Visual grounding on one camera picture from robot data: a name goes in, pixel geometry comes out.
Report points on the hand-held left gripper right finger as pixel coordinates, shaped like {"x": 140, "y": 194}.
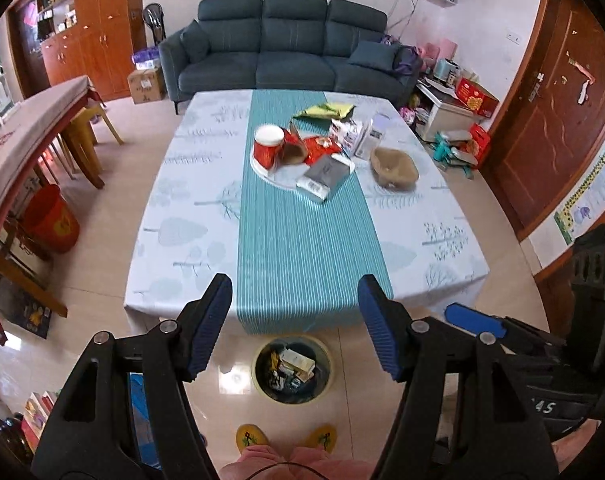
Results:
{"x": 382, "y": 330}

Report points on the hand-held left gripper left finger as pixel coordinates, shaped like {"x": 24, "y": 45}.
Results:
{"x": 210, "y": 330}

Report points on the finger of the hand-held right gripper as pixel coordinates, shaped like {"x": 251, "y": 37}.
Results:
{"x": 475, "y": 319}

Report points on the black trash bin yellow rim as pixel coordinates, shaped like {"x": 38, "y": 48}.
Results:
{"x": 262, "y": 390}

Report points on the yellow cardboard box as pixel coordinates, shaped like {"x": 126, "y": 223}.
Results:
{"x": 298, "y": 361}

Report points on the grey white box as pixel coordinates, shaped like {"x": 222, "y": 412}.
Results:
{"x": 325, "y": 176}

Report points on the red paper cup white lid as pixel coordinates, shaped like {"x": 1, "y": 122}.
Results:
{"x": 268, "y": 149}

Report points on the red snack packet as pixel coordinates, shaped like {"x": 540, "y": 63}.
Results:
{"x": 323, "y": 147}

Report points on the brown red paper packet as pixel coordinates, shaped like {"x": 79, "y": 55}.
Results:
{"x": 295, "y": 151}

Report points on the yellow green snack bag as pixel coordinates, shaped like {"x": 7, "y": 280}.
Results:
{"x": 327, "y": 111}

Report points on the leaf print tablecloth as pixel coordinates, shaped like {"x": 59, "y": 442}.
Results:
{"x": 307, "y": 250}

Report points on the blue plastic stool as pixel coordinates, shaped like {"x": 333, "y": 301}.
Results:
{"x": 140, "y": 420}

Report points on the yellow embroidered slipper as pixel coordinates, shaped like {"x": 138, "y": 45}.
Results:
{"x": 251, "y": 439}
{"x": 322, "y": 437}

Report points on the person's pink trouser leg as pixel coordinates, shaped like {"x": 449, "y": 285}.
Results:
{"x": 292, "y": 467}

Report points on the brown paper bowl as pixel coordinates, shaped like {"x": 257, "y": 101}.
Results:
{"x": 393, "y": 169}

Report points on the teal folding stool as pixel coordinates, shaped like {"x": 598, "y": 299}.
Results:
{"x": 455, "y": 152}

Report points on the small red gift box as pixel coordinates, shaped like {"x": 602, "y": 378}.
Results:
{"x": 480, "y": 145}

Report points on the blue printed floor box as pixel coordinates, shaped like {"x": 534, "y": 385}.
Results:
{"x": 32, "y": 316}

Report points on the red bucket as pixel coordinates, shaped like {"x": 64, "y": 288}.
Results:
{"x": 50, "y": 220}

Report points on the row of books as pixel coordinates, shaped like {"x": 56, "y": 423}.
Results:
{"x": 37, "y": 420}

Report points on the brown wooden door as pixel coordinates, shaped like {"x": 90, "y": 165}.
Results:
{"x": 552, "y": 110}

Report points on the white low cabinet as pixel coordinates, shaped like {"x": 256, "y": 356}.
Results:
{"x": 447, "y": 112}

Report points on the pink printed bag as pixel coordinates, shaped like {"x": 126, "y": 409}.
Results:
{"x": 408, "y": 115}

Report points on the large red gift box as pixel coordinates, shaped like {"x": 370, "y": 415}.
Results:
{"x": 477, "y": 97}

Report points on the yellow plastic stool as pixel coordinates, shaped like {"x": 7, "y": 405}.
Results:
{"x": 85, "y": 130}

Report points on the pale blue toaster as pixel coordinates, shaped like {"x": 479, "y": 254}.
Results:
{"x": 446, "y": 72}

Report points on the brown cardboard box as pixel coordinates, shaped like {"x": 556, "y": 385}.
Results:
{"x": 146, "y": 85}

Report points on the wooden side table with cloth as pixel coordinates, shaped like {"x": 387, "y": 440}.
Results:
{"x": 32, "y": 130}

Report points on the purple backpack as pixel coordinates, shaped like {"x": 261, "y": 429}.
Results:
{"x": 407, "y": 60}

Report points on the dark teal cushion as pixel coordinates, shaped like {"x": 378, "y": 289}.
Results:
{"x": 195, "y": 42}
{"x": 375, "y": 55}

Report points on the blue white package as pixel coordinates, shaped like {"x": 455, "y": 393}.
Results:
{"x": 146, "y": 59}

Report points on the dark teal sofa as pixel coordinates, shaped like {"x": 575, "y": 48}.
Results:
{"x": 282, "y": 60}

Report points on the black standing fan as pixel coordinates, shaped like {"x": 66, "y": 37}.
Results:
{"x": 153, "y": 20}

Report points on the orange wooden cabinet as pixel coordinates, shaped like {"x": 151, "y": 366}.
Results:
{"x": 107, "y": 25}

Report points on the wall poster strip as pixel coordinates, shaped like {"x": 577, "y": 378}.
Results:
{"x": 582, "y": 205}

